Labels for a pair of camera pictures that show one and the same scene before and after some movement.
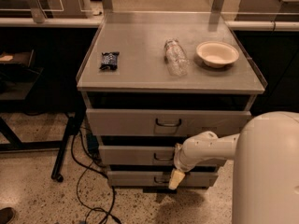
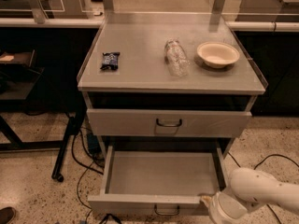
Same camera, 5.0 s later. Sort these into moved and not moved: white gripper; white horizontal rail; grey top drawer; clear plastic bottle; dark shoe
Moved: white gripper
Not moved: grey top drawer; white horizontal rail; dark shoe; clear plastic bottle
